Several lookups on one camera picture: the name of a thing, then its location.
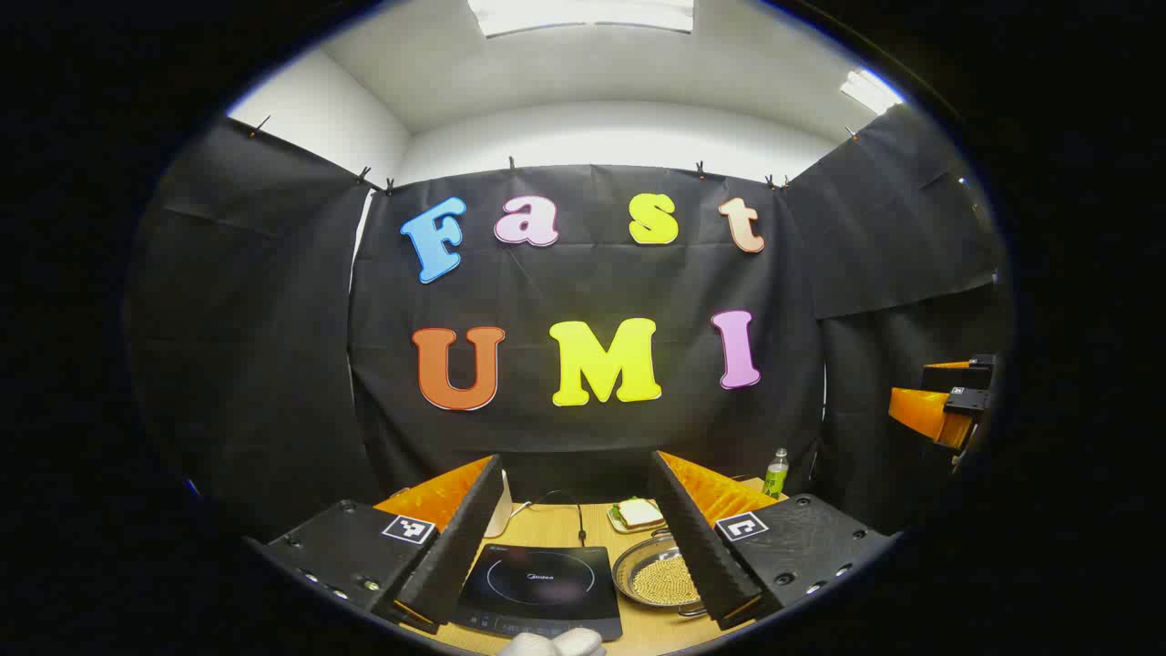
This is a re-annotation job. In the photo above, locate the black power cable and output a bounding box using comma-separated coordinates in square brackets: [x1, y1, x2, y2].
[524, 490, 587, 548]

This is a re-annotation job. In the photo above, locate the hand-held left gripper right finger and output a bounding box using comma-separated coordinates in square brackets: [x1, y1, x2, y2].
[649, 449, 898, 631]

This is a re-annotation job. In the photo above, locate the black induction cooktop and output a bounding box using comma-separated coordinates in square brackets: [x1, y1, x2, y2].
[453, 544, 624, 642]

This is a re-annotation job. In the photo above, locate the stainless steel pot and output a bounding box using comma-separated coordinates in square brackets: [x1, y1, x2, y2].
[612, 528, 711, 619]

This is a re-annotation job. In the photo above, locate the white rectangular plate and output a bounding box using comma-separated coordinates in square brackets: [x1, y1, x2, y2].
[607, 499, 670, 535]

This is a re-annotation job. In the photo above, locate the heap of soybeans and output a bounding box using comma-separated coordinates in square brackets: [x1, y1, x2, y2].
[629, 553, 701, 607]

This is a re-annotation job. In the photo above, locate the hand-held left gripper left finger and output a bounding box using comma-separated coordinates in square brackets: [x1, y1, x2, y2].
[246, 454, 507, 636]

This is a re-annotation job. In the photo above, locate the white toaster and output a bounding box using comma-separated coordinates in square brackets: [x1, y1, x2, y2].
[483, 469, 514, 538]

